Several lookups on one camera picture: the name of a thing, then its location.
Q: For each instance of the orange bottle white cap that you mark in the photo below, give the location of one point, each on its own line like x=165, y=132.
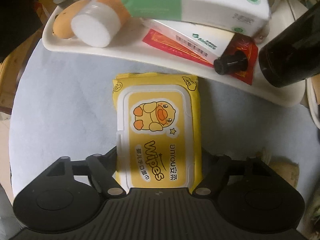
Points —
x=100, y=22

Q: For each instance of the green white tissue box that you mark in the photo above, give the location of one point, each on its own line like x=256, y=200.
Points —
x=200, y=2

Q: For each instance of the yellow wet wipes pack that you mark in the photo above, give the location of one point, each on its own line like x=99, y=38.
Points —
x=155, y=130

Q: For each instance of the white flat carton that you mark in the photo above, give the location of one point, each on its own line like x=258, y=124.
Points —
x=190, y=38

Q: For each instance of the small black bottle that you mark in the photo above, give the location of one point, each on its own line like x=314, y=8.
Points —
x=230, y=61

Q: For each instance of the white tray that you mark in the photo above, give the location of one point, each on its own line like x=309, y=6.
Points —
x=140, y=52

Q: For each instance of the brown tassel cloth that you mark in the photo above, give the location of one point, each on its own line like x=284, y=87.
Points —
x=285, y=171

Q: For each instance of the brown egg-shaped sponge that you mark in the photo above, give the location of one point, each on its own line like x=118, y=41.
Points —
x=65, y=22

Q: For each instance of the red packet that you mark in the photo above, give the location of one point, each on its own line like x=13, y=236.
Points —
x=170, y=45

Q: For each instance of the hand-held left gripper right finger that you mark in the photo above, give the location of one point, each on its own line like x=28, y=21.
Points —
x=210, y=161

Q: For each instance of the black thermos bottle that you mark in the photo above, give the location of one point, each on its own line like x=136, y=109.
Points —
x=292, y=52

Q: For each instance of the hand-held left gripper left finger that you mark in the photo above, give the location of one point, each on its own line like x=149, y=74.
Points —
x=110, y=160

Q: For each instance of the wooden chair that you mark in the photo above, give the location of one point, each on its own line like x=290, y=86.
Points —
x=8, y=80

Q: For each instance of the black garment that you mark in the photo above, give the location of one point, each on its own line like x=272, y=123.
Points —
x=20, y=27

